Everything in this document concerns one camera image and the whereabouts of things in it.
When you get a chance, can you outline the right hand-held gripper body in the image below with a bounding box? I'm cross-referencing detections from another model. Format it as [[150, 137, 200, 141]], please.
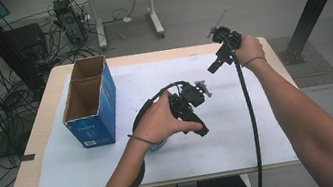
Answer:
[[200, 22, 248, 76]]

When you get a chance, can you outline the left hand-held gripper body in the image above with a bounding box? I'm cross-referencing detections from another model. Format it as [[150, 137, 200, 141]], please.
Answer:
[[165, 79, 212, 142]]

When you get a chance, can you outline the blue and white round container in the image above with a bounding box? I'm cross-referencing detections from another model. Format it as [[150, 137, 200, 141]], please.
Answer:
[[147, 138, 170, 153]]

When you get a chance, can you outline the blue cardboard box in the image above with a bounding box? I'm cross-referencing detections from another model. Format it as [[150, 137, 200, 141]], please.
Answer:
[[53, 53, 126, 153]]

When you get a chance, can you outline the person's right hand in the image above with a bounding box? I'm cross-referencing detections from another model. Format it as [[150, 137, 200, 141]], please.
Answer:
[[232, 32, 268, 70]]

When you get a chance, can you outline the person's left hand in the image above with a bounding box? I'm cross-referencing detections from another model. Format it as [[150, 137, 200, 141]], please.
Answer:
[[124, 85, 206, 150]]

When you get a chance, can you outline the thin black wristband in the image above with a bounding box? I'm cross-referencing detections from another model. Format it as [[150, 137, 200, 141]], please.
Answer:
[[239, 55, 268, 68], [127, 129, 160, 150]]

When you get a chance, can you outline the white desk with legs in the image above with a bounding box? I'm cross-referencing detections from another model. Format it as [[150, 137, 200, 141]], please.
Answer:
[[66, 0, 168, 54]]

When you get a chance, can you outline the grey floor plate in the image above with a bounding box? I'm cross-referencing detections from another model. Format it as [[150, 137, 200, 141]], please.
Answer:
[[266, 29, 333, 93]]

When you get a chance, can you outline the computer tower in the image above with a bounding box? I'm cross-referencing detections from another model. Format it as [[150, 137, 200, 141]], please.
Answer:
[[52, 0, 89, 48]]

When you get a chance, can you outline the black equipment box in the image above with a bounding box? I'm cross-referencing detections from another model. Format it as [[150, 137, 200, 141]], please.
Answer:
[[3, 21, 51, 66]]

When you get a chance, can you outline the black tape strip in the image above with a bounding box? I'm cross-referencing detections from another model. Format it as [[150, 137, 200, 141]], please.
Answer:
[[20, 153, 37, 163]]

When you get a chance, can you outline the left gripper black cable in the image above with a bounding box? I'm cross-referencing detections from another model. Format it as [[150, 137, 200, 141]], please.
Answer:
[[54, 79, 206, 187]]

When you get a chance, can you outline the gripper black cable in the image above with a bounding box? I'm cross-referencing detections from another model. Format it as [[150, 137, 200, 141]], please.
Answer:
[[226, 39, 268, 187], [54, 79, 206, 187]]

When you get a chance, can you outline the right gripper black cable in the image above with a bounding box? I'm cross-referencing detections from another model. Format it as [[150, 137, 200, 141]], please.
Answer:
[[226, 39, 268, 187]]

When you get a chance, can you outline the tangle of black cables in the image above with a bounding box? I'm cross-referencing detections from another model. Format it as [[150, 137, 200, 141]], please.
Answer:
[[0, 0, 119, 187]]

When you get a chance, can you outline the black stand base plate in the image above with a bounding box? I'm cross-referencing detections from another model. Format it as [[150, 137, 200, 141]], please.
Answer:
[[0, 125, 31, 160]]

